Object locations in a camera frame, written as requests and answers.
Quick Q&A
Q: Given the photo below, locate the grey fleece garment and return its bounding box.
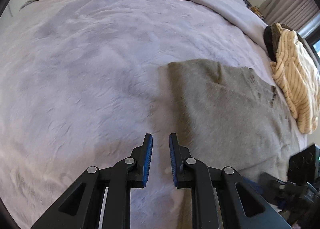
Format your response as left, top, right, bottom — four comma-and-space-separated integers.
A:
150, 58, 304, 229

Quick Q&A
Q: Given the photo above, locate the lavender plush bed blanket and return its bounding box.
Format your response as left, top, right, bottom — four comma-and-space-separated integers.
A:
0, 0, 308, 229

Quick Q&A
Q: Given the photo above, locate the cream striped knit garment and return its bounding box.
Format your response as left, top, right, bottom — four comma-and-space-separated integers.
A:
270, 23, 319, 134

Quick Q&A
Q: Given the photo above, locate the grey pleated curtain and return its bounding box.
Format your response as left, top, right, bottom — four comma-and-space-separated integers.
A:
259, 0, 319, 30

